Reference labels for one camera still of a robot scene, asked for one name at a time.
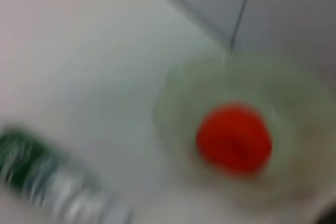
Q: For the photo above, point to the red ball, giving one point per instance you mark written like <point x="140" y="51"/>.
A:
<point x="233" y="140"/>

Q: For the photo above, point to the clear green-label water bottle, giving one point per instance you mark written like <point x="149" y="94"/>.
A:
<point x="52" y="176"/>

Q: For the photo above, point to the pale green wavy fruit plate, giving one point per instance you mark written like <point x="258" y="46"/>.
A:
<point x="296" y="103"/>

